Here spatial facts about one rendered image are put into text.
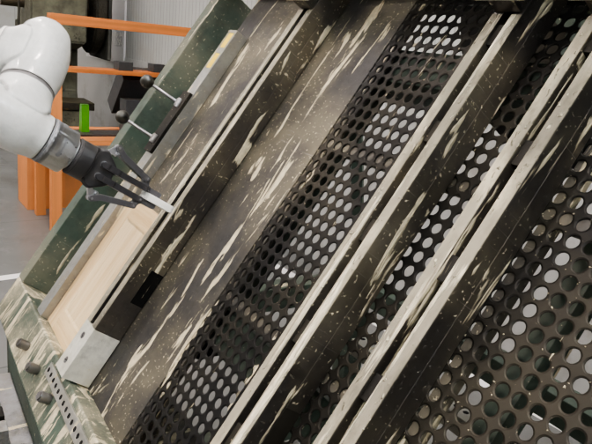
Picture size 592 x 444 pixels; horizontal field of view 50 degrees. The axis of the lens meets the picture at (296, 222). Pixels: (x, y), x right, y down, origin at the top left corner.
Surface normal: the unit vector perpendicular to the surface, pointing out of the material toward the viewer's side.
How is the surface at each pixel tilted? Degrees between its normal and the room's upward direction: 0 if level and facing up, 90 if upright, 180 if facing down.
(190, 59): 90
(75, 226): 90
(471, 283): 90
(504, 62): 90
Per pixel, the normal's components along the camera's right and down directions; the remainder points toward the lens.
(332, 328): 0.52, 0.29
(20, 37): 0.16, -0.50
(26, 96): 0.71, -0.36
